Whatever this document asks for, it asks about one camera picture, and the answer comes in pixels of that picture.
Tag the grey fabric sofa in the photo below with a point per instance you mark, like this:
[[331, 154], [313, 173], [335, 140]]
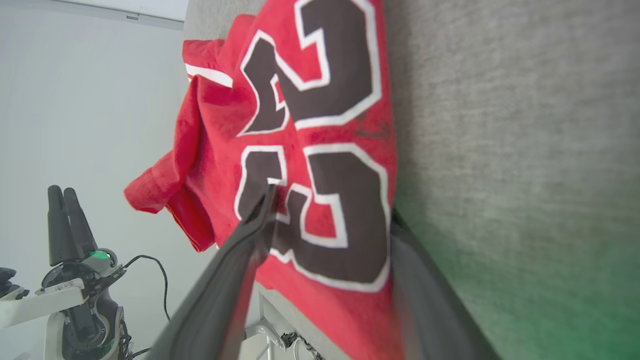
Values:
[[515, 150]]

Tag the grey baseboard strip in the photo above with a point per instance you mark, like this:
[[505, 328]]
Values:
[[130, 16]]

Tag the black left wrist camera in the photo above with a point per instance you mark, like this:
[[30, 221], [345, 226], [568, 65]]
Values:
[[10, 282]]

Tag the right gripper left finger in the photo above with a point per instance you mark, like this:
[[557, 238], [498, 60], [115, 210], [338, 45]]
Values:
[[220, 300]]

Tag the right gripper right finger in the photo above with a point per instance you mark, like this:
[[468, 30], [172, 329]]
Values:
[[430, 320]]

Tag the red white basketball jersey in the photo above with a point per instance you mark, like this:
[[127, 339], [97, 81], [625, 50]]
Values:
[[330, 125]]

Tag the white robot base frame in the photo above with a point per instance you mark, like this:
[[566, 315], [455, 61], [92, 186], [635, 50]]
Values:
[[265, 340]]

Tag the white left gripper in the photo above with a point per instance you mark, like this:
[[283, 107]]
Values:
[[45, 302]]

